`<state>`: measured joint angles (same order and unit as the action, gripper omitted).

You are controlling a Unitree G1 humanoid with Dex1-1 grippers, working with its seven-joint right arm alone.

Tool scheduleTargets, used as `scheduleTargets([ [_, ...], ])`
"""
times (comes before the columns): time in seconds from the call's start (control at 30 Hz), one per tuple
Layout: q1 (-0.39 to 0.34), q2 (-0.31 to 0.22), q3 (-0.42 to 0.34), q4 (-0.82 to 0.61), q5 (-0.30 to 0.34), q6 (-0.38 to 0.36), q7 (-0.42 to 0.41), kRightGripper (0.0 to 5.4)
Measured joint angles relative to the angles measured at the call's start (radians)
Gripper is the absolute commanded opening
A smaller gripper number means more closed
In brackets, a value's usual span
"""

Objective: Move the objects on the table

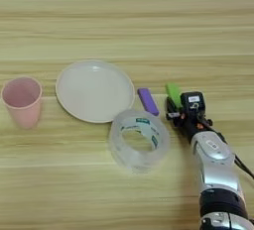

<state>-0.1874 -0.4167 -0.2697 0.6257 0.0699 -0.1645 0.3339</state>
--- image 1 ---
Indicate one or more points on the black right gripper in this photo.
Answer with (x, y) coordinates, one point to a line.
(193, 125)

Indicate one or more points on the green rectangular block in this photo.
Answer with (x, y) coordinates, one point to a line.
(174, 95)

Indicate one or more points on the purple rectangular block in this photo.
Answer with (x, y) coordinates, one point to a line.
(148, 101)

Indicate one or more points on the clear tape roll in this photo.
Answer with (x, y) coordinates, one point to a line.
(115, 141)

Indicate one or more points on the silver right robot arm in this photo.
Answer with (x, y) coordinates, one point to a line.
(216, 174)

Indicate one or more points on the white round plate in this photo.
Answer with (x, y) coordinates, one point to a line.
(94, 92)

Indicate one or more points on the pink plastic cup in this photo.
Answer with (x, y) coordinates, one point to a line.
(22, 105)

